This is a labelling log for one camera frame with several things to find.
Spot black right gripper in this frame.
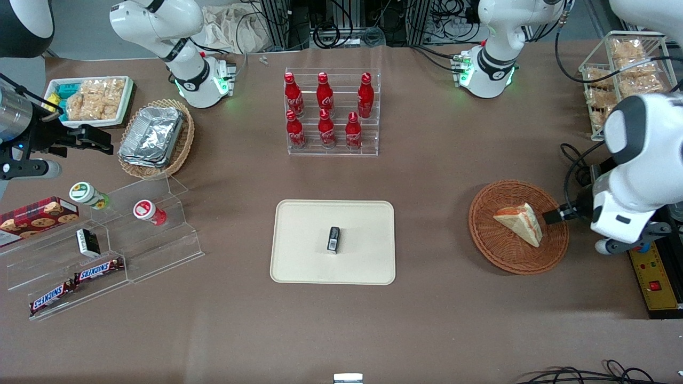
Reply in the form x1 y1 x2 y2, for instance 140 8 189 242
20 118 114 159

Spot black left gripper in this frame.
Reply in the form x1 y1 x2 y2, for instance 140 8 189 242
543 192 593 224

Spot triangular sandwich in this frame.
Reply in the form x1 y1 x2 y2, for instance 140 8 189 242
493 202 544 249

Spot white rectangular snack tray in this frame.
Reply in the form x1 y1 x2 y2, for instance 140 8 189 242
44 76 135 129

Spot brown round wicker basket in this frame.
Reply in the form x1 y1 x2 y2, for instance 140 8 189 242
468 180 570 276

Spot light oval wicker basket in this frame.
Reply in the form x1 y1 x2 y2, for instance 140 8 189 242
117 99 195 180

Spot beige plastic tray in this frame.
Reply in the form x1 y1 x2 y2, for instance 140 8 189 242
269 199 396 286

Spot clear rice cracker pack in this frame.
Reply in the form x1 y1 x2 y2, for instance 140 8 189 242
80 79 126 100
88 97 121 121
65 94 89 121

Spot green lid cup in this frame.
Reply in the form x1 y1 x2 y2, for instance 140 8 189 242
69 182 110 210

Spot stacked aluminium foil trays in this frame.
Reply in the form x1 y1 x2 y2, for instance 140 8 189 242
118 106 185 169

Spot red lid cup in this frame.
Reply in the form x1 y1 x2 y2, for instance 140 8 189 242
133 199 168 226

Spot red cookie box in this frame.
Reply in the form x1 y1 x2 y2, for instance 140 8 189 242
0 196 80 247

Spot black and white small carton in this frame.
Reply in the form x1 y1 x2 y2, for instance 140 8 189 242
76 228 101 258

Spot yellow control box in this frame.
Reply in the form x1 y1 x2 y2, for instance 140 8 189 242
629 243 681 311

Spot black countertop appliance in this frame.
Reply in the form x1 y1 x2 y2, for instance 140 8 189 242
648 203 683 319

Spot clear acrylic step shelf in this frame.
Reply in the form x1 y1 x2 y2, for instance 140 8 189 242
0 173 205 322

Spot snickers chocolate bar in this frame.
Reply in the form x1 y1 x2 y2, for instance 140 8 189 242
73 258 125 283
29 280 77 316

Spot beige cloth bag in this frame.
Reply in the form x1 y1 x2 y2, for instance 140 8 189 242
202 5 274 54

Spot red cola bottle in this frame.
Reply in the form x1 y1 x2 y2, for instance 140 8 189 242
317 109 337 149
316 72 335 118
286 110 307 150
345 112 363 150
284 73 305 118
357 73 375 119

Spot clear acrylic bottle rack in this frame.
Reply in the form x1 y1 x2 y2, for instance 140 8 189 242
284 67 380 157

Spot black power cable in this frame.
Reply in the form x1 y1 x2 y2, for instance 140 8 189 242
559 142 606 214

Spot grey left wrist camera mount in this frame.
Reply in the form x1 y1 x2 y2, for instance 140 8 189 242
595 221 672 255

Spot white wire rack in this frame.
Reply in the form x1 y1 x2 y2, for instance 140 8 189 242
579 31 679 142

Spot black cable bundle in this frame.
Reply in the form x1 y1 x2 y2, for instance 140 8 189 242
515 359 674 384

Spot coiled black cable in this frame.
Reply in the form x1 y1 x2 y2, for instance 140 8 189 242
313 21 342 50

